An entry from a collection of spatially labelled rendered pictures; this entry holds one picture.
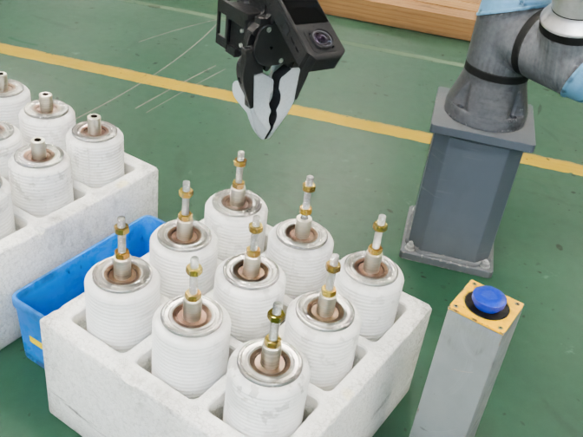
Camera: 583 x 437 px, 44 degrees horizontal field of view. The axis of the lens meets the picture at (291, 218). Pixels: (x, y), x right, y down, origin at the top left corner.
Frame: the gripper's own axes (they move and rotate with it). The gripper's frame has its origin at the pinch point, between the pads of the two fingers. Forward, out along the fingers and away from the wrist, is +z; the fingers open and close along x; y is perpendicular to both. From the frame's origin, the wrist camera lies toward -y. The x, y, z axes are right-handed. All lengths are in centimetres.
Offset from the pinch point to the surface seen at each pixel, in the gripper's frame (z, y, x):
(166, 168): 46, 67, -22
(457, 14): 38, 109, -160
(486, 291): 13.4, -23.5, -16.8
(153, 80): 46, 112, -42
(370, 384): 30.2, -17.3, -7.8
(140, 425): 35.1, -4.8, 18.7
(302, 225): 19.0, 3.7, -10.4
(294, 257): 22.0, 1.3, -7.8
